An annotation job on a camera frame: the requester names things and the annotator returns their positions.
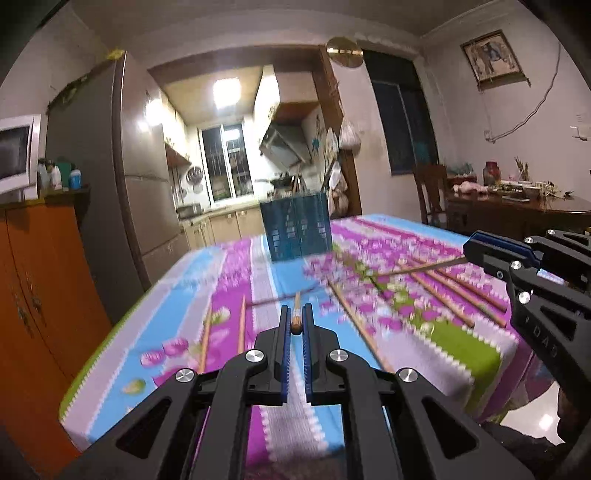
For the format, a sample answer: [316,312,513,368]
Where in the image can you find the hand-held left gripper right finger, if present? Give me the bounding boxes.
[302,302,536,480]

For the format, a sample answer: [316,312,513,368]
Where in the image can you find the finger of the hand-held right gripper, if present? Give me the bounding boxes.
[463,244,542,278]
[465,230,591,260]

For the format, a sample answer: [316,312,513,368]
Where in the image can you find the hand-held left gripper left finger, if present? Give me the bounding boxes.
[60,302,291,480]

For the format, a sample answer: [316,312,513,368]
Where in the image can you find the dark wooden dining table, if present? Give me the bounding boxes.
[444,188,591,241]

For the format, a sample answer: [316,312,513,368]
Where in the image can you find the wooden chair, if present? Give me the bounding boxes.
[412,163,452,228]

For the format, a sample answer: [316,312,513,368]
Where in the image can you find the dark cloth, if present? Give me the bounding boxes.
[480,388,591,464]

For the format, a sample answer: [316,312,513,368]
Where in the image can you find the floral striped tablecloth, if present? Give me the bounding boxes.
[59,213,555,455]

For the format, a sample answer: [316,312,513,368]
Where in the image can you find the blue plastic basket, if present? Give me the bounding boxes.
[260,191,332,262]

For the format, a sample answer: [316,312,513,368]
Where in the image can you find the beige lower kitchen cabinets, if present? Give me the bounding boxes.
[178,205,267,254]

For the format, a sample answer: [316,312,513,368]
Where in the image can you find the dark room window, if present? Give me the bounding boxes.
[361,48,440,177]

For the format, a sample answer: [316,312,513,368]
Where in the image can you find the hanging cloth bags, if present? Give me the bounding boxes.
[325,159,352,219]

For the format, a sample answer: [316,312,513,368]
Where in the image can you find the white plastic bag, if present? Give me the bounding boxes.
[338,115,361,151]

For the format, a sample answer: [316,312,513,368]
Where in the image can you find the kitchen window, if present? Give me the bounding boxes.
[198,123,256,203]

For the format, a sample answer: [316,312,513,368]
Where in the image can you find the steel range hood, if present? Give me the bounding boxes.
[257,121,313,170]

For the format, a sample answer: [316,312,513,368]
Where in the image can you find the orange wooden cabinet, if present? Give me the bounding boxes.
[0,187,122,477]

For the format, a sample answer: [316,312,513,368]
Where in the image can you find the grey refrigerator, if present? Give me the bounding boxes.
[45,48,191,326]

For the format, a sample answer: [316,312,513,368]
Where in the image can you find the beige upper kitchen cabinet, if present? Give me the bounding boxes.
[159,90,193,168]
[253,65,322,124]

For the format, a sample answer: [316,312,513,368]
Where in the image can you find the square ceiling light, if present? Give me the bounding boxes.
[212,78,242,108]

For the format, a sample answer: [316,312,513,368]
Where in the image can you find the white microwave oven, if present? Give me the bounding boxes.
[0,114,42,195]

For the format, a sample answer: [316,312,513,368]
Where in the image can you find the white wall cable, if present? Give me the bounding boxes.
[484,44,563,143]

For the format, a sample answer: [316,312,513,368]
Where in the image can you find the framed wall picture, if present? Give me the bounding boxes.
[460,30,532,89]

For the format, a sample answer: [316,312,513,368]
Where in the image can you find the brown wooden door frame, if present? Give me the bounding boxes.
[318,45,362,219]

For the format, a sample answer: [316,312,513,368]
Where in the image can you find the round gold wall plate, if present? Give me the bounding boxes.
[326,37,364,69]

